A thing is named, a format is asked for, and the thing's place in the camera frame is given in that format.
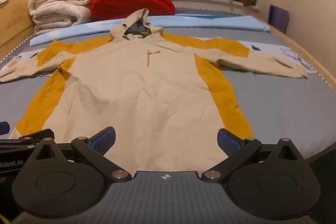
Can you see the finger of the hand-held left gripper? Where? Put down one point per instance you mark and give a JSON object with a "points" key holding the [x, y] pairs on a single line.
{"points": [[4, 128], [26, 138]]}

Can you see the red folded blanket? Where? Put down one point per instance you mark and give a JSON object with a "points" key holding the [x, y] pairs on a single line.
{"points": [[131, 3]]}

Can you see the speckled white folded quilt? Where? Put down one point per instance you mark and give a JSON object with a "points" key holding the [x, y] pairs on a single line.
{"points": [[57, 18]]}

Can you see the white window ledge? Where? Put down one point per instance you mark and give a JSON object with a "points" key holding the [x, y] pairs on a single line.
{"points": [[199, 1]]}

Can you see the wooden headboard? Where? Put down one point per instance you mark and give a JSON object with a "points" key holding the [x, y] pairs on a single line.
{"points": [[15, 19]]}

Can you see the light blue folded sheet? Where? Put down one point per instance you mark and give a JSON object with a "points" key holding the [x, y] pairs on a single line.
{"points": [[210, 23]]}

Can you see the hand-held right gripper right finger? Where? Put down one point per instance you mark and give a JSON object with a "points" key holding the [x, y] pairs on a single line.
{"points": [[228, 142]]}

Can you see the deer printed white cloth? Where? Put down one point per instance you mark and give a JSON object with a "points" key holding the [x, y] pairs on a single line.
{"points": [[288, 52]]}

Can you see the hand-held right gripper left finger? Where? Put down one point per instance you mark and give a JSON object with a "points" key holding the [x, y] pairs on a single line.
{"points": [[105, 138]]}

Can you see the beige and mustard hooded jacket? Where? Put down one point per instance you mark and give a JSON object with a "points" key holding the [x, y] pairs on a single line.
{"points": [[136, 95]]}

